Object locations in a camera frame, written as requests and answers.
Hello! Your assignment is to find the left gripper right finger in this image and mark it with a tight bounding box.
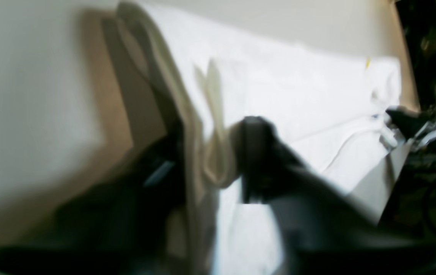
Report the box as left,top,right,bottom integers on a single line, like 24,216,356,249
239,116,436,275

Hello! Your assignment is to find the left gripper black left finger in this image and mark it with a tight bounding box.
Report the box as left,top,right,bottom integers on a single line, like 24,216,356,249
0,123,186,275

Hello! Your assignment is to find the white printed T-shirt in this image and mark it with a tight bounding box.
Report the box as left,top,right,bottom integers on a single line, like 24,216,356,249
117,0,402,275

